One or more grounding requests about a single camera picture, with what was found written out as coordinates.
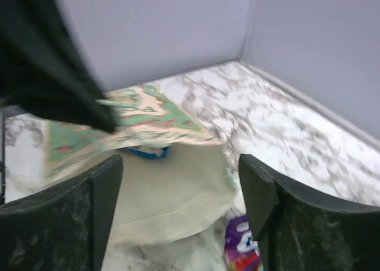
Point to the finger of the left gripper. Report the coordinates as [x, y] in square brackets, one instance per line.
[42, 72]

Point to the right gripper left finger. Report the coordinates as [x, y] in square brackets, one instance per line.
[63, 227]

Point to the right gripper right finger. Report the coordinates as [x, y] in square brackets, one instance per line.
[299, 228]

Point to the green printed paper bag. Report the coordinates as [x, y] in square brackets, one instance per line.
[162, 200]

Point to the blue snack box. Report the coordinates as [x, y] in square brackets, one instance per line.
[148, 152]

